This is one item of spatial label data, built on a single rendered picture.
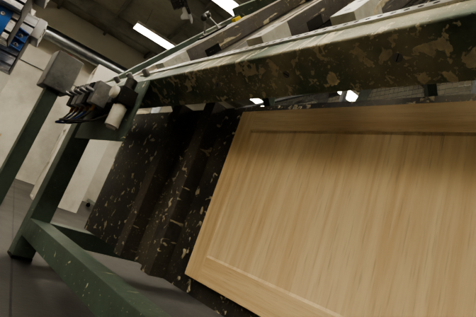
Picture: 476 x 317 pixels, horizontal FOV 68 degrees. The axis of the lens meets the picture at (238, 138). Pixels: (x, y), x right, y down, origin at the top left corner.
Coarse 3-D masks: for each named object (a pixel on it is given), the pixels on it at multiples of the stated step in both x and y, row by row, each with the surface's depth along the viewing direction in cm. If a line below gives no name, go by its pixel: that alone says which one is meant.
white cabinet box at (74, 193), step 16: (96, 80) 504; (64, 128) 531; (96, 144) 499; (48, 160) 517; (80, 160) 487; (96, 160) 498; (80, 176) 486; (32, 192) 504; (64, 192) 474; (80, 192) 485; (64, 208) 473
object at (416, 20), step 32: (352, 32) 68; (384, 32) 61; (416, 32) 57; (448, 32) 54; (192, 64) 115; (224, 64) 93; (256, 64) 85; (288, 64) 79; (320, 64) 73; (352, 64) 68; (384, 64) 64; (416, 64) 60; (448, 64) 57; (160, 96) 125; (192, 96) 111; (224, 96) 101; (256, 96) 91
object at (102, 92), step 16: (128, 80) 122; (80, 96) 138; (96, 96) 128; (112, 96) 119; (128, 96) 120; (80, 112) 138; (96, 112) 148; (112, 112) 119; (128, 112) 124; (80, 128) 154; (96, 128) 140; (112, 128) 119; (128, 128) 119
